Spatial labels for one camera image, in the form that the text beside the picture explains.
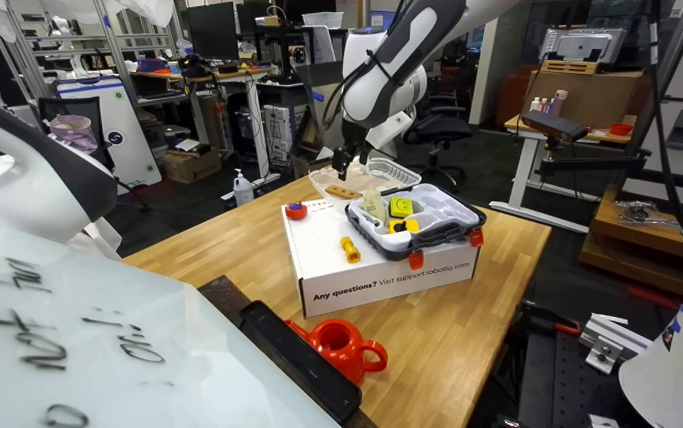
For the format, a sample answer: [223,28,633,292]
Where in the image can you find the large brown cardboard box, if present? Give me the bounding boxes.
[520,70,651,133]

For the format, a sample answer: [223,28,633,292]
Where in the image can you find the desk with white leg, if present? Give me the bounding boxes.
[129,67,284,187]

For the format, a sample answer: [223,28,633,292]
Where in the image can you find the white board with writing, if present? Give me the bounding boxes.
[0,209,342,428]

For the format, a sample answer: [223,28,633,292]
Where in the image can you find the white curved machine cover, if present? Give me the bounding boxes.
[0,81,124,257]

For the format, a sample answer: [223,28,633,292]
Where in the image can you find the white machine with blue trim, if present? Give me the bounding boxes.
[51,73,165,191]

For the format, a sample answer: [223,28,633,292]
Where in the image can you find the clear plastic case cover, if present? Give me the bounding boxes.
[306,152,423,199]

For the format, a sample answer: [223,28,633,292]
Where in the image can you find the white printer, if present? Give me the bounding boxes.
[537,24,631,67]

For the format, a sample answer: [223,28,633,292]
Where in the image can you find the white standing desk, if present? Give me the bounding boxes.
[487,115,639,236]

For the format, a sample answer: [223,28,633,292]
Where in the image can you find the black perforated breadboard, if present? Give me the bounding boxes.
[517,331,651,428]

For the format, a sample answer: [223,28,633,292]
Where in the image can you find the silver metal brackets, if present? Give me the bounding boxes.
[575,312,655,376]

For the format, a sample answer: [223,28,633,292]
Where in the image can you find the black and red tool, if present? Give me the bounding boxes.
[517,297,586,339]

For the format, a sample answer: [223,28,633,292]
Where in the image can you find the black flat device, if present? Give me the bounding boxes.
[519,109,592,147]

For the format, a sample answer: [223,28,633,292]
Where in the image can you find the black bar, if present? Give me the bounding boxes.
[198,274,378,428]

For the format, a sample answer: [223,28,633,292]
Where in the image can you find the yellow toy bolt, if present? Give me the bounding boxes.
[338,232,363,267]

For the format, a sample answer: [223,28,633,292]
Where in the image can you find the yellow block with black hole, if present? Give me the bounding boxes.
[385,217,423,238]

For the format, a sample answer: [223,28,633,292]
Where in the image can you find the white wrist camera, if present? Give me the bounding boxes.
[366,109,418,152]

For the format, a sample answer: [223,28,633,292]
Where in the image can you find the small cardboard box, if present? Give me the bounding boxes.
[159,147,223,186]

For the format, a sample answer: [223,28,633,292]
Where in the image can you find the low wooden shelf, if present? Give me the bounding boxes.
[577,186,683,300]

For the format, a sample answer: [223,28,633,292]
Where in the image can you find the white cardboard box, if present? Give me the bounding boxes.
[278,191,481,319]

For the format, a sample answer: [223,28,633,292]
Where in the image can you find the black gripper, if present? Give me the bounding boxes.
[333,125,374,184]

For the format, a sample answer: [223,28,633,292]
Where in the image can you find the hand sanitizer bottle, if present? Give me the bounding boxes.
[230,167,257,209]

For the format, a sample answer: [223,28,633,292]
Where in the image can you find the black office chair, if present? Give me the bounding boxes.
[399,93,477,193]

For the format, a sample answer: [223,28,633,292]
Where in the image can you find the grey panel with blue tape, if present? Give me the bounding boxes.
[306,79,350,156]

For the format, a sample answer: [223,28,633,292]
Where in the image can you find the purple plastic bag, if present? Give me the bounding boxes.
[47,111,99,156]

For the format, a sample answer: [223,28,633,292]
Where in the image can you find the yellow smiley square block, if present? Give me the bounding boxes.
[388,198,417,221]

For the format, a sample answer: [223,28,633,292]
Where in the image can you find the black computer monitor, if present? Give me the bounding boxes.
[184,2,241,65]

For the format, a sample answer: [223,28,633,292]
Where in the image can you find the white dome shaped housing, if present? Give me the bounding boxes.
[615,248,683,428]

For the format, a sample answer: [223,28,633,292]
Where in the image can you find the grey toy tool case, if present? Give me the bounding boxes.
[342,184,491,274]

